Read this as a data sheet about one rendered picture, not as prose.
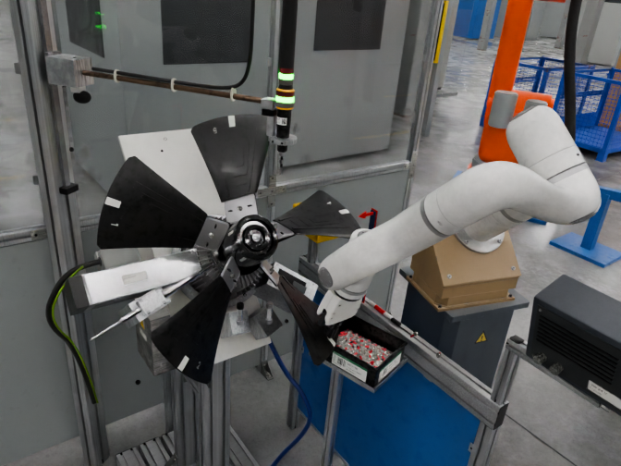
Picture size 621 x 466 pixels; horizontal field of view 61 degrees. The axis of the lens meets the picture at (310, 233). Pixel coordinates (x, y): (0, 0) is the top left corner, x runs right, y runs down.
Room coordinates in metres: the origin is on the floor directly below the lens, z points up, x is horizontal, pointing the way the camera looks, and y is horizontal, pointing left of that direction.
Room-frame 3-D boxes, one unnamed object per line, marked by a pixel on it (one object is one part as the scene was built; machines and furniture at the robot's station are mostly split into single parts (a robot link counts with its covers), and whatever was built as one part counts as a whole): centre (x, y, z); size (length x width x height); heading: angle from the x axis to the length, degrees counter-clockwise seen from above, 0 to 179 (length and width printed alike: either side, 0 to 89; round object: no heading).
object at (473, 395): (1.39, -0.26, 0.82); 0.90 x 0.04 x 0.08; 38
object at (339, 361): (1.23, -0.17, 0.85); 0.22 x 0.17 x 0.07; 53
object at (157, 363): (1.37, 0.47, 0.73); 0.15 x 0.09 x 0.22; 38
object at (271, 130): (1.25, 0.10, 1.49); 0.09 x 0.07 x 0.10; 73
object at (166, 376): (1.61, 0.52, 0.42); 0.04 x 0.04 x 0.83; 38
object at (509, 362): (1.05, -0.52, 0.96); 0.03 x 0.03 x 0.20; 38
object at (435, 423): (1.39, -0.26, 0.45); 0.82 x 0.02 x 0.66; 38
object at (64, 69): (1.43, 0.69, 1.53); 0.10 x 0.07 x 0.09; 73
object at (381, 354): (1.23, -0.17, 0.83); 0.19 x 0.14 x 0.03; 53
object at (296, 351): (1.73, 0.01, 0.39); 0.04 x 0.04 x 0.78; 38
